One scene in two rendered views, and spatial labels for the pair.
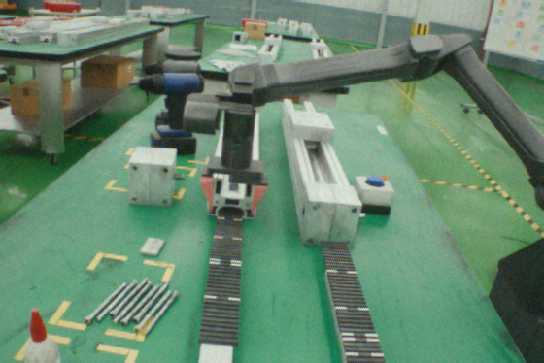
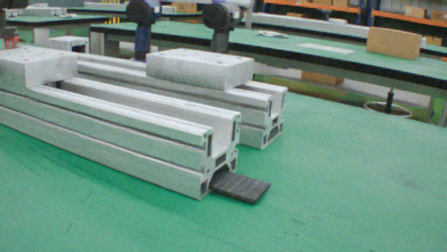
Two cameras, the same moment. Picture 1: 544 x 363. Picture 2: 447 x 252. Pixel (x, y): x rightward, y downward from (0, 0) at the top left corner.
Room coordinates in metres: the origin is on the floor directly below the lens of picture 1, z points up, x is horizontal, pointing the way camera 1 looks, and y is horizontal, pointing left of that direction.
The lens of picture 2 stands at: (1.91, -0.42, 1.01)
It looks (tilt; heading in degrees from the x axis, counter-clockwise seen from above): 19 degrees down; 121
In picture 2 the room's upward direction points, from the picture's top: 4 degrees clockwise
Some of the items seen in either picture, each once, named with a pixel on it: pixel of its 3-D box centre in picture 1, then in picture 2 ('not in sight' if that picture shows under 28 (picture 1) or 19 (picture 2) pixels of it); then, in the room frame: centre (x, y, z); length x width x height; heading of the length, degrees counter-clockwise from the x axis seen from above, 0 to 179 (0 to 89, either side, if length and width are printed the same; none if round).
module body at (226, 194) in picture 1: (239, 139); (101, 80); (1.28, 0.11, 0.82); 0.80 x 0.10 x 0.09; 4
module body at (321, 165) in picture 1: (307, 146); (29, 98); (1.29, -0.08, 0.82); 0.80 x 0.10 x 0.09; 4
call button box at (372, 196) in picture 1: (368, 194); not in sight; (1.02, -0.23, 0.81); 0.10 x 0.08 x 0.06; 94
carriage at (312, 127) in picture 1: (309, 129); (26, 72); (1.29, -0.08, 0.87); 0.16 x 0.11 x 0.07; 4
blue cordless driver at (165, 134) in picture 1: (164, 113); (147, 40); (1.22, 0.31, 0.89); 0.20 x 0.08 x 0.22; 116
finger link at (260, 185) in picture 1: (247, 191); not in sight; (0.83, 0.05, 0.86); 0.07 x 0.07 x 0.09; 5
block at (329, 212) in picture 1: (334, 214); not in sight; (0.85, -0.13, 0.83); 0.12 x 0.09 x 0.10; 94
